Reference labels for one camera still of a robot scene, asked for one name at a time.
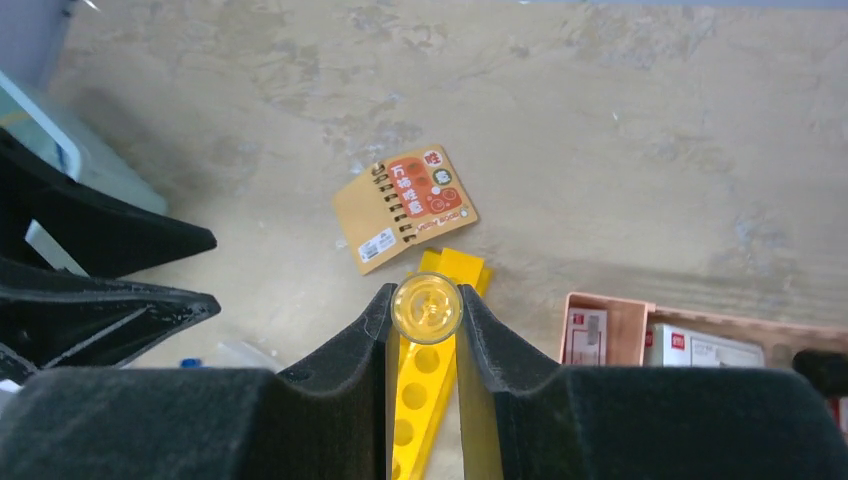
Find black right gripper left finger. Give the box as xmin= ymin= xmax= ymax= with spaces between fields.
xmin=1 ymin=284 xmax=397 ymax=479

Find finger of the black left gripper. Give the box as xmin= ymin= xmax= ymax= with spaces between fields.
xmin=1 ymin=130 xmax=217 ymax=278
xmin=1 ymin=259 xmax=221 ymax=384

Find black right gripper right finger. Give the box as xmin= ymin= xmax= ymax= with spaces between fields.
xmin=456 ymin=286 xmax=847 ymax=479

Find yellow test tube rack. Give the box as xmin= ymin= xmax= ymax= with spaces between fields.
xmin=391 ymin=248 xmax=492 ymax=479

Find blue capped test tube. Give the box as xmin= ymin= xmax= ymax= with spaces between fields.
xmin=179 ymin=358 xmax=203 ymax=369
xmin=390 ymin=272 xmax=463 ymax=345

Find orange plastic file organizer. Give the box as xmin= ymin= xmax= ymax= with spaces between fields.
xmin=559 ymin=292 xmax=847 ymax=369

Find teal plastic bin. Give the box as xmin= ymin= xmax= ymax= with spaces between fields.
xmin=1 ymin=74 xmax=168 ymax=215

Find tan spiral notebook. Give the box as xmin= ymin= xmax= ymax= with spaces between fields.
xmin=332 ymin=144 xmax=479 ymax=275

